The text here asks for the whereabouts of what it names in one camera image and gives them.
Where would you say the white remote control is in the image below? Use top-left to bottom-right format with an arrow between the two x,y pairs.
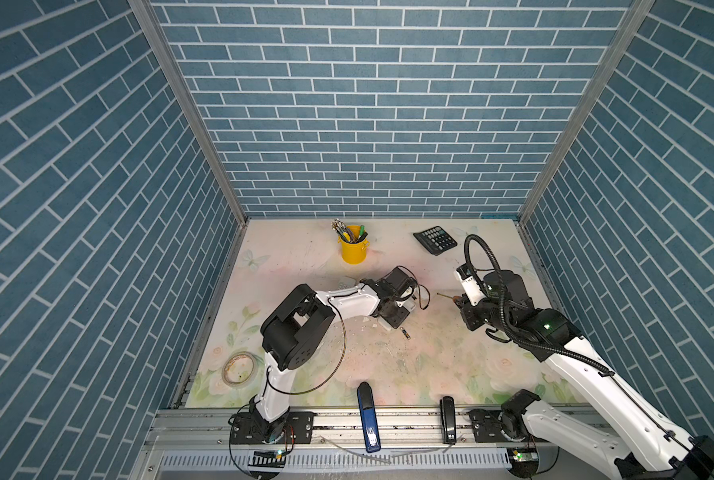
377,317 -> 395,332

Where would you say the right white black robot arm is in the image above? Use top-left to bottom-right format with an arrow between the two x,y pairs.
454,265 -> 714,479

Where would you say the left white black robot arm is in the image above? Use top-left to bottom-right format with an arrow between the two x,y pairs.
250,266 -> 423,426

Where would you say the black corrugated cable hose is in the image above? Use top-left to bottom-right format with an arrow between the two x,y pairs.
463,233 -> 616,378

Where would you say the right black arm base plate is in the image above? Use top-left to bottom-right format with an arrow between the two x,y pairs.
466,408 -> 546,443

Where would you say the blue black clamp handle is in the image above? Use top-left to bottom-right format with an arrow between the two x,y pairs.
357,381 -> 381,453

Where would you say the bundle of pencils in cup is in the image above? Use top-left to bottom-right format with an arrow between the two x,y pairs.
331,219 -> 355,244

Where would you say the orange black handled screwdriver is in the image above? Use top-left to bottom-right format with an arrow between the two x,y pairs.
436,292 -> 462,301

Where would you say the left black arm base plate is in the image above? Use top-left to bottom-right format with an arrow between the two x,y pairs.
230,411 -> 315,445

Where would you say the yellow metal pen cup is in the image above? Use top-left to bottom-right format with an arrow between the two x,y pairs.
339,225 -> 369,265

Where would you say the aluminium front rail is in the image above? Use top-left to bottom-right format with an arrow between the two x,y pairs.
143,406 -> 640,451

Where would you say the roll of clear tape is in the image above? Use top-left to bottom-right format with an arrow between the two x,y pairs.
221,351 -> 260,387

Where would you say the black desk calculator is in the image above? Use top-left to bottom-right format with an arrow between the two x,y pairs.
413,226 -> 458,256

